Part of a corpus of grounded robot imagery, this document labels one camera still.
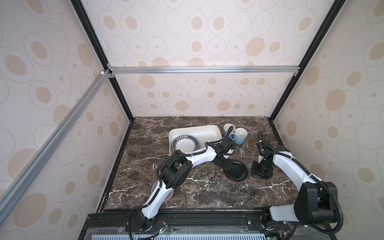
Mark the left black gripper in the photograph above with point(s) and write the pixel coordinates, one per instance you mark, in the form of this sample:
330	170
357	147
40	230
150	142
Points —
225	166

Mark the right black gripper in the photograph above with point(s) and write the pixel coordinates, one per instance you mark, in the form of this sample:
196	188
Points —
255	171

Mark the white plastic bin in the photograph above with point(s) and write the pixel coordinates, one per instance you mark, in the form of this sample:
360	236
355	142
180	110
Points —
208	133

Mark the light blue ceramic mug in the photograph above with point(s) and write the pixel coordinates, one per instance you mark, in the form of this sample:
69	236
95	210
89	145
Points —
238	136

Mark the black plate orange rim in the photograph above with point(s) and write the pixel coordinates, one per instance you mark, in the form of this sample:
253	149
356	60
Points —
236	172

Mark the white plate dark green rim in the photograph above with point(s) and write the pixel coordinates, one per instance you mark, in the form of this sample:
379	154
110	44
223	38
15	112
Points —
185	143

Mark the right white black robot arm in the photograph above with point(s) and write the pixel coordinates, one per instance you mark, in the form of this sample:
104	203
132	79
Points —
317	202

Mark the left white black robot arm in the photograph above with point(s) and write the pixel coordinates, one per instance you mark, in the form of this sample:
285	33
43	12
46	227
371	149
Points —
173	172

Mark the purple ceramic mug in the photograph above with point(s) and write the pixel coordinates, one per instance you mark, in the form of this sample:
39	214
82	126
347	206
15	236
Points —
227	129

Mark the purple bowl red rim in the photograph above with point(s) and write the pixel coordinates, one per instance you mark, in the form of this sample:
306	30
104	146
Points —
169	196

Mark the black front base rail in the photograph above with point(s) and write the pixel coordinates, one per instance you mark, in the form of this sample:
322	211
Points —
197	224

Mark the horizontal aluminium frame bar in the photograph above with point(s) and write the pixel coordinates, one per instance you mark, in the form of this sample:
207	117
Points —
203	70

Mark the left slanted aluminium frame bar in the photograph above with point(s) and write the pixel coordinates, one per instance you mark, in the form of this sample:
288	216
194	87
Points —
21	184

